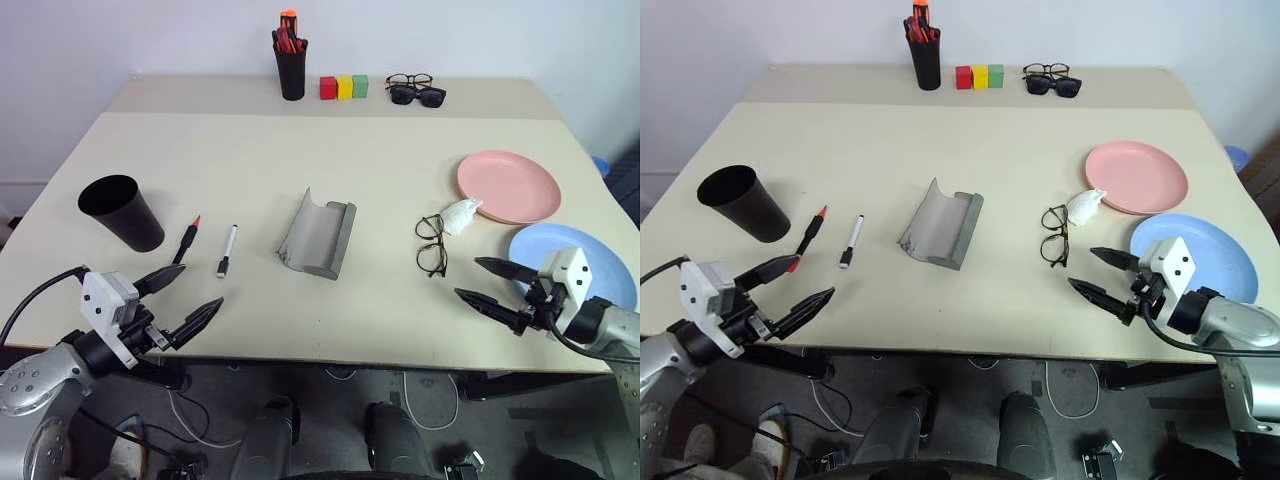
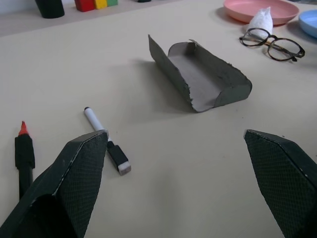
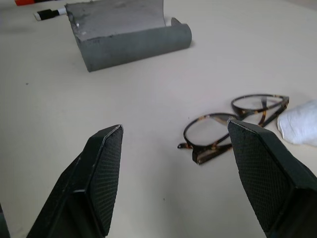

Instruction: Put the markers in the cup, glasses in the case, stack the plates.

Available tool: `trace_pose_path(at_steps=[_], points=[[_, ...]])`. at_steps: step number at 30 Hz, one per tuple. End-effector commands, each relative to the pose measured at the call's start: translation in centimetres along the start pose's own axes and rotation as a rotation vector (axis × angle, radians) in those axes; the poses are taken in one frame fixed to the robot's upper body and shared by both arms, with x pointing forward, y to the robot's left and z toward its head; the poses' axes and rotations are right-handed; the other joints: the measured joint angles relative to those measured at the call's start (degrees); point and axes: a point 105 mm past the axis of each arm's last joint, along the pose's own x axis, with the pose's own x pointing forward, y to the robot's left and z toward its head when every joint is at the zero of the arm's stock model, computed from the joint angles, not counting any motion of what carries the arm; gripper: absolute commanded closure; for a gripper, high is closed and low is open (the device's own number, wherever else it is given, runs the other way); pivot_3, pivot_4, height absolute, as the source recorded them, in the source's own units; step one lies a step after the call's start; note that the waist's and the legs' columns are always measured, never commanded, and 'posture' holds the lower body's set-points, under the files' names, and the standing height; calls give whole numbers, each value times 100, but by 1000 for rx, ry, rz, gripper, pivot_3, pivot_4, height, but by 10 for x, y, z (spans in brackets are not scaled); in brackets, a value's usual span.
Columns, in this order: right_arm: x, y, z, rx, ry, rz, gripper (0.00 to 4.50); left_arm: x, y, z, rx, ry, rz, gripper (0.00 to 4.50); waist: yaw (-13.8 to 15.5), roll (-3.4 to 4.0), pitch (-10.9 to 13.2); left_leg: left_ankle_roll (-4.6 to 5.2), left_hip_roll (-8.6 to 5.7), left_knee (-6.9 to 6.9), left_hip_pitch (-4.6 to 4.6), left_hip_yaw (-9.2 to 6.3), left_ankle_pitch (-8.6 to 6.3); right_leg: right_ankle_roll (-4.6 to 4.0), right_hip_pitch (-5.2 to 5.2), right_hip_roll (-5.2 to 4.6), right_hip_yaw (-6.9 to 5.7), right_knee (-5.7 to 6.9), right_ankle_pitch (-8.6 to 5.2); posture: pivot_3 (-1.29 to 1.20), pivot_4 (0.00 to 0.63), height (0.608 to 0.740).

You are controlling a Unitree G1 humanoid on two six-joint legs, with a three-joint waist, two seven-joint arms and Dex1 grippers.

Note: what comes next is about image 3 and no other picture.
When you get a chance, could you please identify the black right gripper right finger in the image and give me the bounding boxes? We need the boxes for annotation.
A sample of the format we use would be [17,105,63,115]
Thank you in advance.
[227,118,317,238]

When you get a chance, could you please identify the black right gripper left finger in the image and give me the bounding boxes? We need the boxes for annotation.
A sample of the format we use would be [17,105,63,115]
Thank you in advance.
[26,124,124,238]

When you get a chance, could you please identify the white crumpled cloth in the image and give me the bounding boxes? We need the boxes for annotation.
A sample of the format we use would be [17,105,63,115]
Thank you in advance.
[277,99,317,146]

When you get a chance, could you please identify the tortoiseshell folded glasses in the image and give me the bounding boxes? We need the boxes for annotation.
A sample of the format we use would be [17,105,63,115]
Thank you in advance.
[177,93,290,165]

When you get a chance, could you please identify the black and white marker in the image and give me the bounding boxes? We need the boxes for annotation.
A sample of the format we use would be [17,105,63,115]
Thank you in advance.
[33,6,67,20]

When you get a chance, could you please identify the red orange pen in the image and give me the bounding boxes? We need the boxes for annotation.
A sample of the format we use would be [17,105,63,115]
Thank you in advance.
[14,0,50,7]

